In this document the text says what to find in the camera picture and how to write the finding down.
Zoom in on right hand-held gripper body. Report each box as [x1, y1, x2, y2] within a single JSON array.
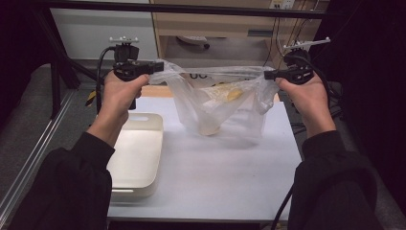
[[277, 36, 331, 86]]

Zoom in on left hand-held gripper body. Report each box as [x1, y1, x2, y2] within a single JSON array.
[[108, 35, 158, 111]]

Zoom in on clear plastic bag smiley print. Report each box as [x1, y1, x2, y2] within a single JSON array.
[[148, 58, 282, 139]]

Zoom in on beige silicone spoon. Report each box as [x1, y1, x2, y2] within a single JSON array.
[[197, 117, 222, 137]]

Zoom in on cream plastic bin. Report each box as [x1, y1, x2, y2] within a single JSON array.
[[106, 111, 165, 197]]

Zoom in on person's right hand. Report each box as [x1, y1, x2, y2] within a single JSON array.
[[275, 74, 337, 139]]

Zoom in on person's left hand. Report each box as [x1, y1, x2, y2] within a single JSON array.
[[94, 71, 151, 130]]

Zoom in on white chair leg with caster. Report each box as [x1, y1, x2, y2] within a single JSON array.
[[176, 34, 212, 50]]

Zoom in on white cabinet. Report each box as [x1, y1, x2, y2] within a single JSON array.
[[49, 7, 160, 62]]

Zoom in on white power strip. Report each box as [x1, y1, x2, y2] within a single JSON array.
[[269, 0, 297, 11]]

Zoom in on wooden desk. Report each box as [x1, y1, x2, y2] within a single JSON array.
[[149, 0, 330, 69]]

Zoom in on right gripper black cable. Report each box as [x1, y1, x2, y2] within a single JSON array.
[[270, 53, 334, 230]]

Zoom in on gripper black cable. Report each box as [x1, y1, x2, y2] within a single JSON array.
[[95, 45, 118, 113], [270, 53, 334, 230]]

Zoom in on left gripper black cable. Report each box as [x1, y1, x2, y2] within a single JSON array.
[[95, 45, 118, 113]]

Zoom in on hanging black cables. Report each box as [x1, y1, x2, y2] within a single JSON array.
[[259, 15, 308, 70]]

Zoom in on black frame crossbar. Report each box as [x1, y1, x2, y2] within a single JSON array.
[[40, 1, 327, 20]]

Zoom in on black frame post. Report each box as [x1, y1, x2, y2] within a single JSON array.
[[50, 60, 62, 120]]

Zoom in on aluminium rail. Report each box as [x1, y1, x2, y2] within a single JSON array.
[[0, 90, 77, 221]]

